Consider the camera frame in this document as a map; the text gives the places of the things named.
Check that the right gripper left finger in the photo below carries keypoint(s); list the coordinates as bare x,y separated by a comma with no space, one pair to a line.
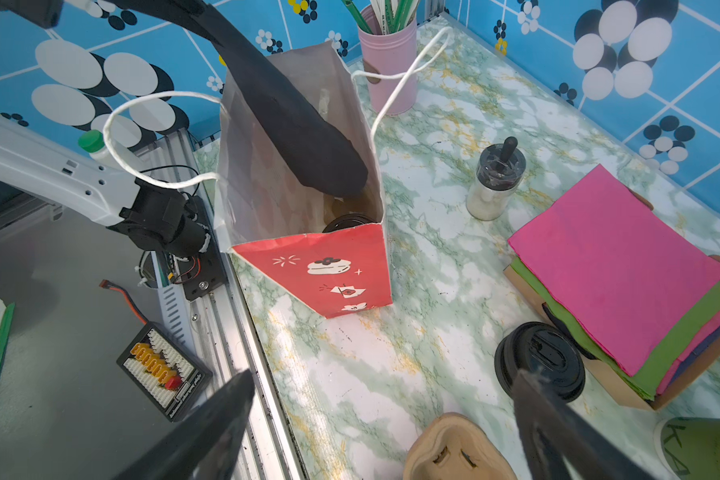
206,445

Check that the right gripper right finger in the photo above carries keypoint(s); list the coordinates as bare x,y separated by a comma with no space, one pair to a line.
556,441

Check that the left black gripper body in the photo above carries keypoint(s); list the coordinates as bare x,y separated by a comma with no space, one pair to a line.
42,13

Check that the red white paper gift bag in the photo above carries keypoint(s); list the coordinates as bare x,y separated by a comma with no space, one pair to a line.
263,214

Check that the black top napkin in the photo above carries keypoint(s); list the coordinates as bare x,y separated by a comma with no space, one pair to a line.
315,151

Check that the black plastic cup lid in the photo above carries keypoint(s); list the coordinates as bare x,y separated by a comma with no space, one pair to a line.
347,221

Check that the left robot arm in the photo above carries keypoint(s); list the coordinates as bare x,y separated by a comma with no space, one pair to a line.
85,89

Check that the brown cardboard cup carrier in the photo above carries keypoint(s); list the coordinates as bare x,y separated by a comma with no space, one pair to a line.
453,447

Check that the stack of paper cups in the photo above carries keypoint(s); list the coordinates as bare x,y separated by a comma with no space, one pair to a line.
689,447

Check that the green capped white bottle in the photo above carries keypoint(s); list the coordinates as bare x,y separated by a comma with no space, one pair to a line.
93,143

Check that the stack of coloured napkins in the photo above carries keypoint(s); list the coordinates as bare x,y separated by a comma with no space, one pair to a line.
630,276

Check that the glass sugar shaker black lid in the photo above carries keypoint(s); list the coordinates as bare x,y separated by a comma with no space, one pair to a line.
499,171

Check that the bundle of wrapped straws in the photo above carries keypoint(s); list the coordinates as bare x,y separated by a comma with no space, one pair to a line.
392,15

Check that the pink straw holder cup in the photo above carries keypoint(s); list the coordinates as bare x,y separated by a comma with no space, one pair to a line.
388,55

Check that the black breadboard with wires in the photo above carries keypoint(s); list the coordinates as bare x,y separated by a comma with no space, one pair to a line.
171,377

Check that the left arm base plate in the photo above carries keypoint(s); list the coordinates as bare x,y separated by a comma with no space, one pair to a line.
205,271

